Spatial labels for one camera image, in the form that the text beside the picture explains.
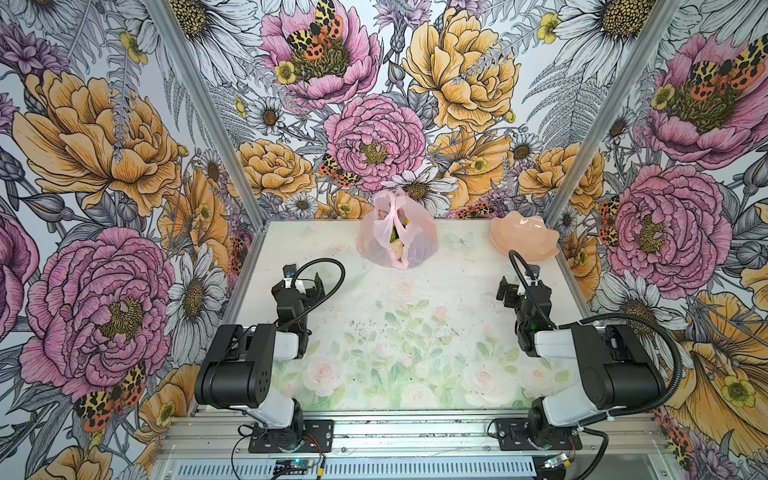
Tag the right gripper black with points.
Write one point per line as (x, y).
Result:
(515, 294)

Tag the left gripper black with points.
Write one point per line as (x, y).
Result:
(289, 288)

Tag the pink scalloped bowl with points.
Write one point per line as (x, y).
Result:
(529, 236)

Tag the pink plastic bag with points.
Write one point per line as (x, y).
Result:
(398, 232)

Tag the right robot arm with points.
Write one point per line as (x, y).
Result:
(614, 371)

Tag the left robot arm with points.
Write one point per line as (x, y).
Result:
(236, 373)

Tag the green circuit board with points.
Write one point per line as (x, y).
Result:
(291, 467)

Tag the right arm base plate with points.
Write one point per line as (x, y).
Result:
(518, 434)

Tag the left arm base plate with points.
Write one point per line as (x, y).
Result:
(313, 436)

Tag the aluminium front rail frame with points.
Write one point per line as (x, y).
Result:
(636, 448)

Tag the right aluminium corner post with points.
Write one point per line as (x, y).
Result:
(650, 37)

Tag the aluminium corner post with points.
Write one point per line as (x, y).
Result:
(650, 37)
(185, 64)

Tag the white perforated cable duct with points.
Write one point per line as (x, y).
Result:
(367, 468)

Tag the left aluminium corner post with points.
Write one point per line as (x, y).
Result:
(185, 64)

